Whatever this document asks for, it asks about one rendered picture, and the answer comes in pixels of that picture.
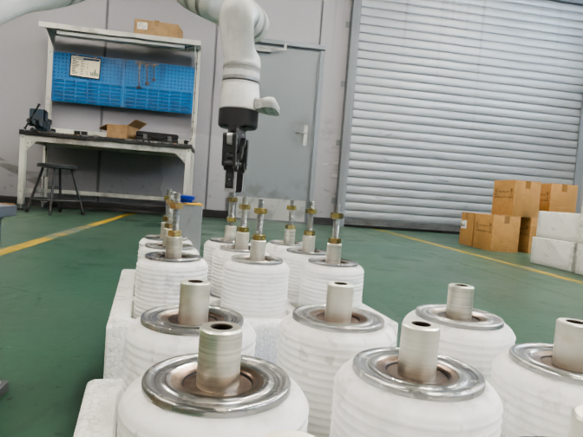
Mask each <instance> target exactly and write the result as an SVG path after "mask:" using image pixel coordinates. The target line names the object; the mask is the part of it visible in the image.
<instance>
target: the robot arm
mask: <svg viewBox="0 0 583 437"><path fill-rule="evenodd" d="M83 1H86V0H0V25H2V24H4V23H7V22H8V21H10V20H13V19H15V18H17V17H19V16H22V15H24V14H27V13H30V12H33V11H44V10H54V9H59V8H63V7H67V6H70V5H73V4H76V3H80V2H83ZM176 1H177V2H178V3H179V4H180V5H181V6H183V7H184V8H186V9H187V10H190V11H192V12H193V13H194V14H196V15H198V16H201V17H203V18H205V19H206V20H208V21H211V22H213V23H216V24H217V25H219V31H220V38H221V45H222V50H223V55H224V63H223V75H222V85H221V89H220V94H219V118H218V125H219V127H222V128H225V129H228V133H223V134H222V137H223V142H222V161H221V165H222V166H223V168H224V170H225V177H224V191H225V192H235V191H236V192H242V191H243V178H244V173H245V171H246V169H247V157H248V147H249V141H248V140H247V139H246V131H254V130H256V129H257V128H258V120H259V112H260V113H261V114H267V115H273V116H279V110H280V107H279V105H278V103H277V101H276V100H275V98H273V97H264V98H261V99H259V78H260V58H259V55H258V53H257V52H256V50H255V47H254V43H255V42H259V41H261V40H262V39H264V38H265V36H266V35H267V33H268V30H269V25H270V24H269V19H268V16H267V14H266V13H265V11H264V10H263V9H262V8H261V7H260V6H259V5H258V4H257V3H256V2H255V1H254V0H176ZM239 162H240V163H241V164H239Z"/></svg>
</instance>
